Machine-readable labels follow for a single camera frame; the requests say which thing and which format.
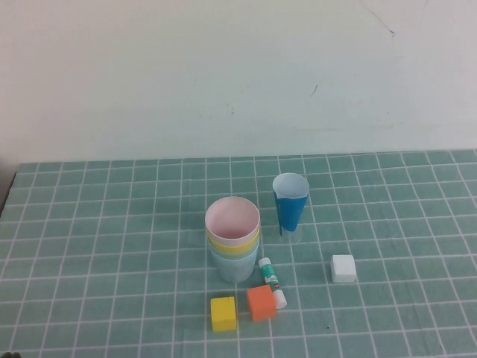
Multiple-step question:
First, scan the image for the light blue plastic cup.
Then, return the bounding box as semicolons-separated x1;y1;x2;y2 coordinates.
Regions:
210;249;261;283

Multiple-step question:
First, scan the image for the white cube block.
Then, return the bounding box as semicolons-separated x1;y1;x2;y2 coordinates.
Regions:
330;254;357;284

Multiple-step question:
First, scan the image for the teal checkered tablecloth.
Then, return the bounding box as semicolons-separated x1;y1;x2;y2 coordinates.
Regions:
0;148;477;358

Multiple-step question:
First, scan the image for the yellow plastic cup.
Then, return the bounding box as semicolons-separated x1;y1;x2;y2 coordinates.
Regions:
206;227;261;256

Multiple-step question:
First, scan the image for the large yellow cube block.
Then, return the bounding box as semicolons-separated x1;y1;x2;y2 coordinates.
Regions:
210;296;239;333

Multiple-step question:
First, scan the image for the blue paper cone cup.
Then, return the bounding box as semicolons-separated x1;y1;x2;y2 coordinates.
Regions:
272;172;310;236

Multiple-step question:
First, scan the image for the green plastic cup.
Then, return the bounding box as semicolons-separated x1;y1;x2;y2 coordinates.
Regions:
207;240;261;263

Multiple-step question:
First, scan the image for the clear cone holder base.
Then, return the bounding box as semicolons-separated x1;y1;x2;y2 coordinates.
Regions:
277;222;303;242

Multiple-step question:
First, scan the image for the orange cube block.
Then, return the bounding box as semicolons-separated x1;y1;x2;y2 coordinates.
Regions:
246;285;278;324

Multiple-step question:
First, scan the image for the pink plastic cup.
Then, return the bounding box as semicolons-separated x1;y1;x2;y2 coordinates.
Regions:
204;196;261;249

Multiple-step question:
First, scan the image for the white green glue stick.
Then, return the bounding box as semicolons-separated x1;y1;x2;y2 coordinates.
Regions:
258;257;288;310

